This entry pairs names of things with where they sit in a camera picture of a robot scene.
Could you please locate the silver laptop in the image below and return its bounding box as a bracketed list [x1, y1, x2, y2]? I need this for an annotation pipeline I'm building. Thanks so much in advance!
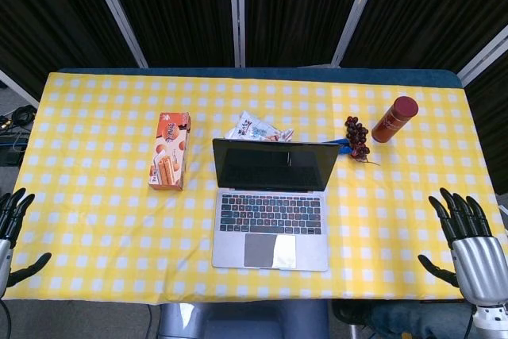
[210, 138, 341, 272]

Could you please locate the orange biscuit box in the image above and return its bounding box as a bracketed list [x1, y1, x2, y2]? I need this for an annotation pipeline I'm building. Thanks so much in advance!
[148, 112, 194, 192]

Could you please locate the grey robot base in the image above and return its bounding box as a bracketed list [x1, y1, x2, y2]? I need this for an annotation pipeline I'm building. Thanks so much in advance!
[156, 299, 330, 339]

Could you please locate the dark red grape bunch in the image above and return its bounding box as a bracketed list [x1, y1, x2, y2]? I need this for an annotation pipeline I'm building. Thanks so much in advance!
[344, 115, 380, 166]

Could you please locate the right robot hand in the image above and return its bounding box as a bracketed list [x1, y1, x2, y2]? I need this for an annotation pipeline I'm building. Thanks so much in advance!
[418, 187, 508, 309]

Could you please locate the blue table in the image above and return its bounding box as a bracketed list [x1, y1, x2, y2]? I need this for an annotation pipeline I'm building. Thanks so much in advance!
[55, 67, 464, 89]

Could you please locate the blue snack wrapper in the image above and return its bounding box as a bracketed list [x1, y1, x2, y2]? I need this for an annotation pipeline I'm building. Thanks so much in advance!
[321, 138, 352, 156]

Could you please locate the black cable bundle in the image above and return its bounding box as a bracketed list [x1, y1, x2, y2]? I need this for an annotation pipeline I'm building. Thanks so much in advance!
[0, 103, 37, 133]

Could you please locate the yellow checkered tablecloth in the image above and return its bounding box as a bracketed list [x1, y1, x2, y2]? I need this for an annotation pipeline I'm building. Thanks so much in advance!
[2, 71, 508, 302]

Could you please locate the folding screen partition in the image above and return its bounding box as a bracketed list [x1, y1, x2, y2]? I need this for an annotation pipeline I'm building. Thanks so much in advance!
[0, 0, 508, 106]

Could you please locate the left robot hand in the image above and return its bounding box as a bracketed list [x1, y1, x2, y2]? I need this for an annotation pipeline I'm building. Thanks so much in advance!
[0, 187, 53, 299]

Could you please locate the red thermos bottle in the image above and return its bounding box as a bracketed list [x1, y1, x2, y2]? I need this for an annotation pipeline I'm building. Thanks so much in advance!
[371, 96, 419, 144]

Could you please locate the white snack bag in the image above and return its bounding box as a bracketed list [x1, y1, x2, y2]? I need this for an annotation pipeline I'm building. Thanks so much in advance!
[224, 110, 295, 144]

